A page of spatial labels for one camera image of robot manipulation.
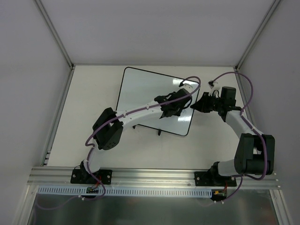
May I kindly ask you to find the white whiteboard with black frame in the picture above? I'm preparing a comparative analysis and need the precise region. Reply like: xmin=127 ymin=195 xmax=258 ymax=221
xmin=116 ymin=67 xmax=194 ymax=136

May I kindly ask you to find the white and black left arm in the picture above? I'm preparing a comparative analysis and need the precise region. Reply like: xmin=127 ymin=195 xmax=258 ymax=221
xmin=80 ymin=88 xmax=192 ymax=183

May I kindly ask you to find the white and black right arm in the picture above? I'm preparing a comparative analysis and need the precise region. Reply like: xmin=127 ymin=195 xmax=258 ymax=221
xmin=191 ymin=87 xmax=275 ymax=186

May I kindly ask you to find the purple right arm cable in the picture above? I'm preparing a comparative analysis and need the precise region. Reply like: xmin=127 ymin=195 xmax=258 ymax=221
xmin=213 ymin=71 xmax=269 ymax=180

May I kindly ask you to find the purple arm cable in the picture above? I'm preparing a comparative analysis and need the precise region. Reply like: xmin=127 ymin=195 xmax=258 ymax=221
xmin=213 ymin=71 xmax=269 ymax=180
xmin=84 ymin=76 xmax=202 ymax=182

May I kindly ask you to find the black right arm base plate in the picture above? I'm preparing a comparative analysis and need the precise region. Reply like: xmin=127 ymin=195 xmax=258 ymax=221
xmin=194 ymin=170 xmax=237 ymax=187

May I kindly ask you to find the aluminium mounting rail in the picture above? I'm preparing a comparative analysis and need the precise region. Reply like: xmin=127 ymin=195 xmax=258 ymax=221
xmin=27 ymin=166 xmax=281 ymax=190

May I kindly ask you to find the white slotted cable duct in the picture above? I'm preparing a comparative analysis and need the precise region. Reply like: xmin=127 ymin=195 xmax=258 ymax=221
xmin=37 ymin=186 xmax=212 ymax=198

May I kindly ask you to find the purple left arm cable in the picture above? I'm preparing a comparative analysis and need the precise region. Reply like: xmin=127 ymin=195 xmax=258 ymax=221
xmin=84 ymin=76 xmax=202 ymax=182

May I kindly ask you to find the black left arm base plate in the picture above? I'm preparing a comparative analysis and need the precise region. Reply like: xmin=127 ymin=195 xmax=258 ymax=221
xmin=70 ymin=168 xmax=113 ymax=185

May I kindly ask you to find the right aluminium frame post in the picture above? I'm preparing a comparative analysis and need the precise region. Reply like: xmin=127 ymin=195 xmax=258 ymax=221
xmin=235 ymin=0 xmax=282 ymax=71

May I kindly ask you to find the aluminium frame post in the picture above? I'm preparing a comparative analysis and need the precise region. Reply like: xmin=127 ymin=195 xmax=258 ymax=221
xmin=33 ymin=0 xmax=74 ymax=69
xmin=235 ymin=0 xmax=282 ymax=71

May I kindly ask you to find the left aluminium frame post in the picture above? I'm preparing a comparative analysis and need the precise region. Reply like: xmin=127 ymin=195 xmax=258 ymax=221
xmin=33 ymin=0 xmax=74 ymax=69

